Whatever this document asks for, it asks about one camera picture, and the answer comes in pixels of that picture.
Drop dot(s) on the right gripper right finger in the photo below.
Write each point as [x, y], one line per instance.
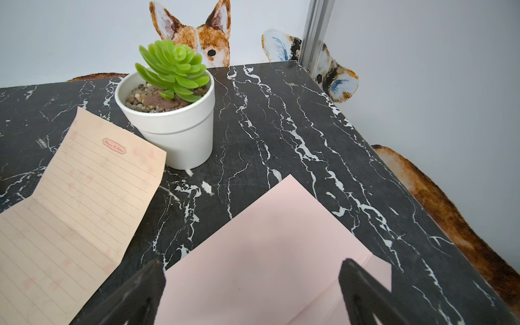
[367, 301]

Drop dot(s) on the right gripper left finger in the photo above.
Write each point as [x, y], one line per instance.
[135, 302]

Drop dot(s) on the pink envelope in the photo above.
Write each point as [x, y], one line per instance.
[277, 262]

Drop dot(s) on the cream letter paper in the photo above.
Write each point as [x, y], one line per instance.
[61, 244]

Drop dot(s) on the small plant in white pot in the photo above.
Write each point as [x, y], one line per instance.
[170, 99]

